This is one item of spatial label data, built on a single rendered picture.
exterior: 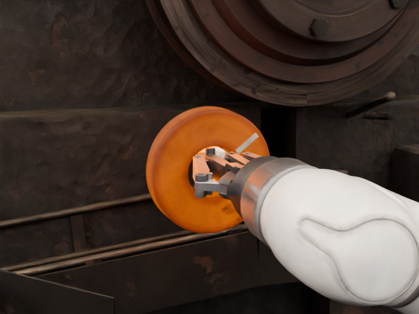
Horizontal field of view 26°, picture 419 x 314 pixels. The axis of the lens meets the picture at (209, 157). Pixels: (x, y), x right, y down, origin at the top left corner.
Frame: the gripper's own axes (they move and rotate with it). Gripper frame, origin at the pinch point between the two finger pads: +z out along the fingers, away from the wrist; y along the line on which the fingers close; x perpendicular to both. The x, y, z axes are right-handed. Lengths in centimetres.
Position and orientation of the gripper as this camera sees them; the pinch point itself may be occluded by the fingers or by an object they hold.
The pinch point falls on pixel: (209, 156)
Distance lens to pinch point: 110.8
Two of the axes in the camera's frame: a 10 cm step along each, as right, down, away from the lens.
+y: 9.4, -0.6, 3.4
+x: 0.1, -9.8, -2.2
